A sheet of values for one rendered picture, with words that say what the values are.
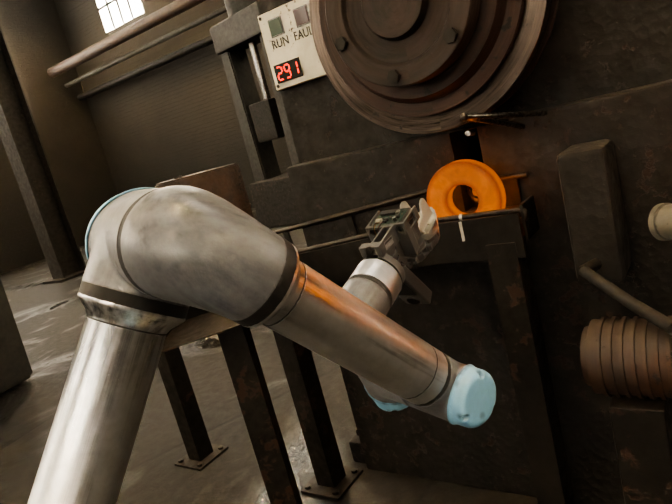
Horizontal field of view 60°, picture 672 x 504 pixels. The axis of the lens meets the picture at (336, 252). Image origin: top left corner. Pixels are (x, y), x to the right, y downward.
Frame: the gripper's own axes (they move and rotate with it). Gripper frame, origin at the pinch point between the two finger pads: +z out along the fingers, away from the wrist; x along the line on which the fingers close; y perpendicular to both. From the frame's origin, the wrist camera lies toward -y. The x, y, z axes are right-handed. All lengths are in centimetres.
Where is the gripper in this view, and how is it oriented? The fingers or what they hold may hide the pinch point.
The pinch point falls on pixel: (428, 215)
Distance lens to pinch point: 104.2
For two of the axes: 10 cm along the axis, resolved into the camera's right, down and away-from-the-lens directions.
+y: -4.0, -8.1, -4.3
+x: -8.0, 0.8, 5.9
